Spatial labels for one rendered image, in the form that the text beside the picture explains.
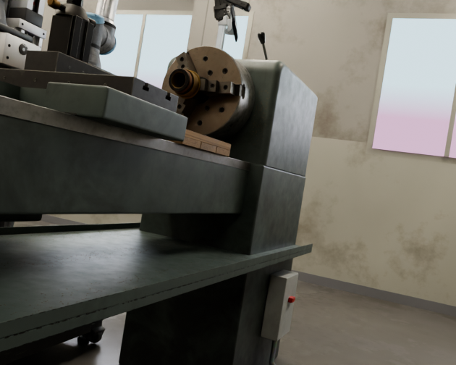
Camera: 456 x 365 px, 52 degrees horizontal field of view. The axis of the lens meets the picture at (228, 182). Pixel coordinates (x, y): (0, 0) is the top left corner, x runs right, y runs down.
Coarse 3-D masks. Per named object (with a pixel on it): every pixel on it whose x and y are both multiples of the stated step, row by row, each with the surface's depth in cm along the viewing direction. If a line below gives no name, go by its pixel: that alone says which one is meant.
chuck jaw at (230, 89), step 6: (204, 84) 150; (210, 84) 151; (216, 84) 151; (222, 84) 151; (228, 84) 151; (234, 84) 152; (204, 90) 150; (210, 90) 151; (216, 90) 151; (222, 90) 151; (228, 90) 150; (234, 90) 153; (240, 90) 154
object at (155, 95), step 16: (0, 80) 110; (16, 80) 108; (32, 80) 105; (48, 80) 103; (64, 80) 101; (80, 80) 100; (96, 80) 98; (112, 80) 96; (128, 80) 94; (144, 96) 98; (160, 96) 103; (176, 96) 109
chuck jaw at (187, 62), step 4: (184, 52) 158; (188, 52) 162; (176, 56) 159; (180, 56) 159; (184, 56) 158; (188, 56) 160; (180, 60) 159; (184, 60) 158; (188, 60) 158; (192, 60) 162; (180, 64) 156; (184, 64) 156; (188, 64) 156; (192, 64) 159; (184, 68) 153; (188, 68) 154; (192, 68) 157; (196, 72) 159
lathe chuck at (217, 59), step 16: (208, 48) 159; (176, 64) 164; (208, 64) 158; (224, 64) 156; (240, 64) 161; (224, 80) 156; (240, 80) 153; (224, 96) 155; (240, 96) 153; (208, 112) 157; (224, 112) 155; (240, 112) 157; (192, 128) 160; (208, 128) 157; (224, 128) 157
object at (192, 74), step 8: (176, 72) 147; (184, 72) 146; (192, 72) 148; (176, 80) 150; (184, 80) 153; (192, 80) 147; (176, 88) 146; (184, 88) 145; (192, 88) 147; (184, 96) 151; (192, 96) 151
